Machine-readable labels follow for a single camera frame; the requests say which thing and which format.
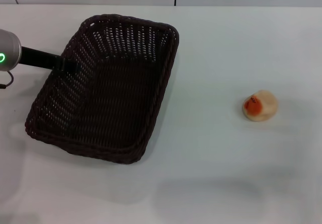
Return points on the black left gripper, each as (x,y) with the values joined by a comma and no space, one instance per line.
(37,58)

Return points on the dark brown woven basket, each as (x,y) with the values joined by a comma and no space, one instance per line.
(120,108)

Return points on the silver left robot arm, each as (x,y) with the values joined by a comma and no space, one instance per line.
(8,47)

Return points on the beige and orange peach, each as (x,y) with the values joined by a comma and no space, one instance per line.
(266,105)

